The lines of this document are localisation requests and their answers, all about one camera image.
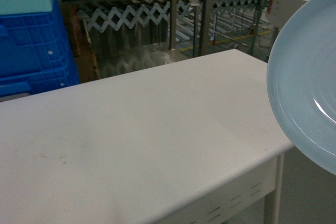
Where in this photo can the light blue round tray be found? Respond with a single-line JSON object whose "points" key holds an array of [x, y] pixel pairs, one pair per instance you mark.
{"points": [[301, 81]]}

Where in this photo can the expandable roller conveyor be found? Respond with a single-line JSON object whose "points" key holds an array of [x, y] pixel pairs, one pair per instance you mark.
{"points": [[119, 25]]}

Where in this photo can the blue crate top right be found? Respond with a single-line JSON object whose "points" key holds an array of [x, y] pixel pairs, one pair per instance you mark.
{"points": [[34, 42]]}

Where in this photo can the blue crate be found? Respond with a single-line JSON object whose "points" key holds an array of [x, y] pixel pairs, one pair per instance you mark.
{"points": [[38, 82], [34, 42]]}

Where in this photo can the blue crate bottom right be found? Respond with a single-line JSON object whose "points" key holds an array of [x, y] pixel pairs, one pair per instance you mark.
{"points": [[38, 82]]}

